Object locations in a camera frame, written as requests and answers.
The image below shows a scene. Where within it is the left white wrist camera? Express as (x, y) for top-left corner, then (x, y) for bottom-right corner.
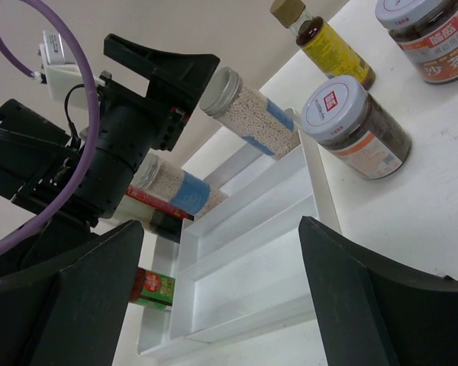
(34, 30), (84, 102)

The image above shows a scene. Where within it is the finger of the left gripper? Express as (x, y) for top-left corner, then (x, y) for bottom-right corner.
(104, 34), (220, 117)

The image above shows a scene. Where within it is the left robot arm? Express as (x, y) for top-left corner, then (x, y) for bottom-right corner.
(0, 34), (220, 277)

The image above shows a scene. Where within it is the small yellow oil bottle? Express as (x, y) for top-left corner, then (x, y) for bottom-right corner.
(270, 0), (376, 90)

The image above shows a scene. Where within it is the white granule jar blue label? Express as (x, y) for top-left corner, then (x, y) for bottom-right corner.
(132, 152), (228, 219)

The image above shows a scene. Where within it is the dark soy sauce bottle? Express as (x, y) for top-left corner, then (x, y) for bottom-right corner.
(112, 185), (194, 244)

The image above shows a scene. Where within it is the orange spice jar back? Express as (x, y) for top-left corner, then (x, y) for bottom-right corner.
(375, 0), (458, 85)

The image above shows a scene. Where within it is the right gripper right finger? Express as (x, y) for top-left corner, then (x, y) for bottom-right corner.
(298, 217), (458, 365)

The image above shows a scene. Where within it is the orange spice jar front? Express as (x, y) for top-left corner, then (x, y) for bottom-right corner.
(301, 75), (412, 180)

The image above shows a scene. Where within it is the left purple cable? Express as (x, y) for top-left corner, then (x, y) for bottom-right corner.
(0, 0), (101, 264)

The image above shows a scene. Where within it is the orange spice jar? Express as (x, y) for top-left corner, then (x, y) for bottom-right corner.
(301, 75), (412, 180)
(375, 0), (458, 85)

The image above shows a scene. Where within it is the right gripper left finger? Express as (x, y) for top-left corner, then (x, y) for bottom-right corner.
(0, 220), (144, 365)

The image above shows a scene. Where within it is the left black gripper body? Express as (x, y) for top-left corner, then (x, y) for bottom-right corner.
(76, 71), (189, 220)

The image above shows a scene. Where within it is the white divided organizer tray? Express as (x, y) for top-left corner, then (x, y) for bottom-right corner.
(137, 108), (343, 358)

